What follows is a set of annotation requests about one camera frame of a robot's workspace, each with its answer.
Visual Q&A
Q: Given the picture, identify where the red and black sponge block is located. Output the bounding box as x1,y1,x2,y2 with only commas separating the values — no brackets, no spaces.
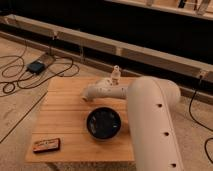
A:
33,138,60,153

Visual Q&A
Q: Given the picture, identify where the black round bowl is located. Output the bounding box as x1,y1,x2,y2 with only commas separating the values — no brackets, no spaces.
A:
86,107,121,140

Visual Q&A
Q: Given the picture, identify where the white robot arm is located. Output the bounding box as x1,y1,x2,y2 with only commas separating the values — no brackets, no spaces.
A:
82,76,184,171

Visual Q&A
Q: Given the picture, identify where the black cable on floor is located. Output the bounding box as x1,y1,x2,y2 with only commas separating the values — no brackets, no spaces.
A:
0,39,81,95
188,75,213,166

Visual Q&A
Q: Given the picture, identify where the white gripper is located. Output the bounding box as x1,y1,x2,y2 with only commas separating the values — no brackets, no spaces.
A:
82,85,98,101

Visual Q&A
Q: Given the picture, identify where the black cable on floor left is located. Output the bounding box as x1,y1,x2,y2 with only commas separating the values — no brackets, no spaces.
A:
0,39,81,95

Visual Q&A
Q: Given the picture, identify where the small clear plastic bottle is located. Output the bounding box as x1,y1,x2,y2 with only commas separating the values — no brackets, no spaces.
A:
111,65,121,85

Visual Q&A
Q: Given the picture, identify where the black power adapter box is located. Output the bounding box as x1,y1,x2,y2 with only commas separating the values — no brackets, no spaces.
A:
27,61,45,74

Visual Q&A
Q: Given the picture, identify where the black cable on floor right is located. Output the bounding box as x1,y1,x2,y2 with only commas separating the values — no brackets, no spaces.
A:
188,75,213,166

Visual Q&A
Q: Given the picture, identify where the wooden table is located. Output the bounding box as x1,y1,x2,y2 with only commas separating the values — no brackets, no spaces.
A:
26,77,134,166

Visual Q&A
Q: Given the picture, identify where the long wooden shelf frame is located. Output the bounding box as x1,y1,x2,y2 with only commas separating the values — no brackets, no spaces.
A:
0,14,213,104

